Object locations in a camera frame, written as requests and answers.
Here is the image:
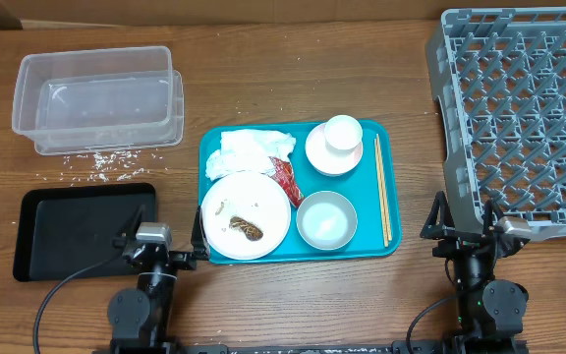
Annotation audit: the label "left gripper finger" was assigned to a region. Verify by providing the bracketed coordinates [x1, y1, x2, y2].
[124, 205, 145, 239]
[191, 206, 210, 261]

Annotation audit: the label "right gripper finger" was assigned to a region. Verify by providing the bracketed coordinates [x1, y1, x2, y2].
[481, 200, 505, 236]
[420, 191, 455, 240]

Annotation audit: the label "brown food scrap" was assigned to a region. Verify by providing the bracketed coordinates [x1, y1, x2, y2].
[229, 216, 263, 242]

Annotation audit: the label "large white plate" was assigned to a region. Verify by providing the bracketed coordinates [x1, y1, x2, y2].
[200, 172, 292, 261]

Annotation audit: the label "white napkin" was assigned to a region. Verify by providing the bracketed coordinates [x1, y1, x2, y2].
[205, 129, 296, 181]

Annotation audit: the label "red sauce packet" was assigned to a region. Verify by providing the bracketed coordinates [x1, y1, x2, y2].
[268, 157, 305, 208]

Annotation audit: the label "grey bowl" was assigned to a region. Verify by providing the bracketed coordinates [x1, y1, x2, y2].
[296, 191, 358, 251]

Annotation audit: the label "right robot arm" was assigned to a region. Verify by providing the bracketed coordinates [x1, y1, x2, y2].
[406, 191, 532, 354]

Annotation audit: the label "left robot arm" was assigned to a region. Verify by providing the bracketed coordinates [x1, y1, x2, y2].
[107, 206, 210, 353]

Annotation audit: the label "clear plastic waste bin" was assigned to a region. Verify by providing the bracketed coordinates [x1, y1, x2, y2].
[12, 46, 185, 155]

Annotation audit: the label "grey dishwasher rack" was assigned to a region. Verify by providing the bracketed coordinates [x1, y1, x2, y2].
[425, 7, 566, 240]

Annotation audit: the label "scattered rice grains on table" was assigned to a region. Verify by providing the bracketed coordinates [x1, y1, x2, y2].
[35, 148, 171, 187]

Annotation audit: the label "black rectangular tray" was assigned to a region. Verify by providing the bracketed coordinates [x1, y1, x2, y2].
[13, 183, 157, 282]

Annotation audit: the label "teal serving tray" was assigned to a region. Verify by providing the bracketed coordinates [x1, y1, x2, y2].
[198, 119, 403, 266]

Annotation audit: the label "right wooden chopstick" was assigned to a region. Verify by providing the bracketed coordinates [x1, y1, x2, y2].
[375, 133, 394, 243]

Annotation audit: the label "pink saucer plate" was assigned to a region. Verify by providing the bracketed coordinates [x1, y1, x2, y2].
[305, 123, 364, 177]

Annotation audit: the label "white cup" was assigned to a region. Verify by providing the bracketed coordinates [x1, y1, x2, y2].
[324, 115, 363, 152]

